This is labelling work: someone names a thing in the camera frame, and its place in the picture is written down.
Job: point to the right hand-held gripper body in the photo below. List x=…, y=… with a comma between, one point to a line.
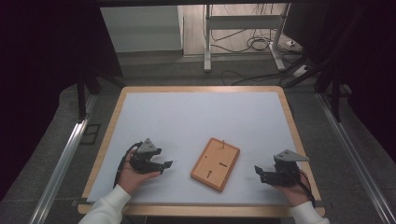
x=286, y=171

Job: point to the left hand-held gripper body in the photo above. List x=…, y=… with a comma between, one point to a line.
x=144, y=157

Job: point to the person's right hand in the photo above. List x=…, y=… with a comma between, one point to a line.
x=294, y=194

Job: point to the person's left hand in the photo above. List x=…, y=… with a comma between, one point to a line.
x=132, y=179

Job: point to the small dark pin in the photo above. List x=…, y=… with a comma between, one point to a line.
x=209, y=174
x=223, y=164

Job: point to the wooden board with rim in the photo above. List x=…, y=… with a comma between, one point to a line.
x=214, y=165

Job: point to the small wooden peg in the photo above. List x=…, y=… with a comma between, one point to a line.
x=223, y=143

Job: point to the white table mat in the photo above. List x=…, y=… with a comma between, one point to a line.
x=199, y=121

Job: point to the black metal stand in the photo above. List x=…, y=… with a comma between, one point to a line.
x=84, y=90
x=334, y=93

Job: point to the white power strip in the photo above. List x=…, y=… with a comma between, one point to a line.
x=300, y=71

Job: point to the white cabinet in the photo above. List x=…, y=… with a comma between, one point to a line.
x=146, y=28

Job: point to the aluminium rail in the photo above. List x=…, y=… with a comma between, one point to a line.
x=355, y=155
x=59, y=174

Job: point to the white metal desk frame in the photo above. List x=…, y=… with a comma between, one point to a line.
x=246, y=21

